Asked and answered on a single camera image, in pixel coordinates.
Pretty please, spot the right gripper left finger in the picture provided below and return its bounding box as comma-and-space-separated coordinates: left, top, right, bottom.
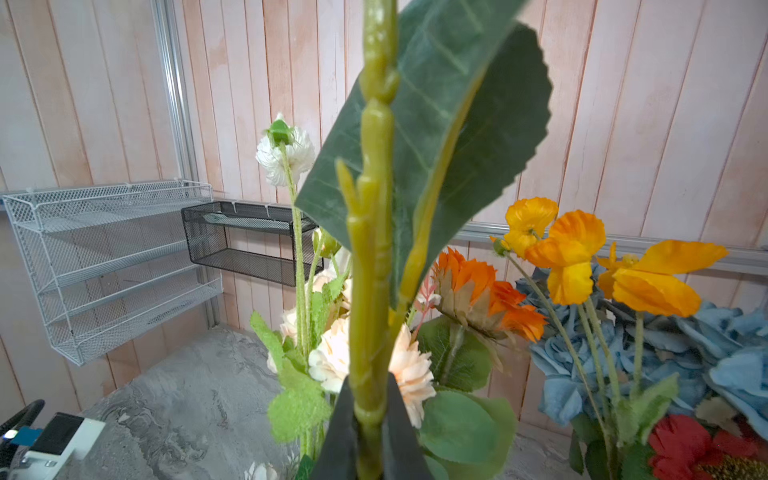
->
310, 379, 358, 480

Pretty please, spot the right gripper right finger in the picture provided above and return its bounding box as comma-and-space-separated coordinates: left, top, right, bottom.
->
382, 374, 433, 480

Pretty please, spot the white poppy flower stem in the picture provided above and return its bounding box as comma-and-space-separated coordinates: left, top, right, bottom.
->
248, 112, 334, 460

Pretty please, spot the cream peach carnation bunch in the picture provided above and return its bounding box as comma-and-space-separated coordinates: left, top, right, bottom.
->
263, 263, 520, 480

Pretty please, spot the orange flower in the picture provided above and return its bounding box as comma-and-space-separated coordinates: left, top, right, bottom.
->
412, 248, 547, 393

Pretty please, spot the dusty blue rose bunch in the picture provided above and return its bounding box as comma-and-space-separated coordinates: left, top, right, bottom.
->
530, 293, 767, 437

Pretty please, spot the red gerbera flower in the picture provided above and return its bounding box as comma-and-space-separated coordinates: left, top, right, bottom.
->
648, 415, 767, 479

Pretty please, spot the yellow flower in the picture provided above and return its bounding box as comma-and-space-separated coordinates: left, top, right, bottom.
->
492, 197, 728, 452

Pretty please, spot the blue hydrangea flower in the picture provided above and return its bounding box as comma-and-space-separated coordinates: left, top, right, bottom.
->
293, 0, 554, 480

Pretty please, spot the black mesh basket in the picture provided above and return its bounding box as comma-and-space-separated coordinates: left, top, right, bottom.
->
181, 201, 296, 287

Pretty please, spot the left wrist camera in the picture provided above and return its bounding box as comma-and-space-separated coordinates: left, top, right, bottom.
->
1, 413, 106, 479

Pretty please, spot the white wire mesh shelf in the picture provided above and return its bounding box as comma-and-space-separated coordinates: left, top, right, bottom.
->
3, 179, 223, 366

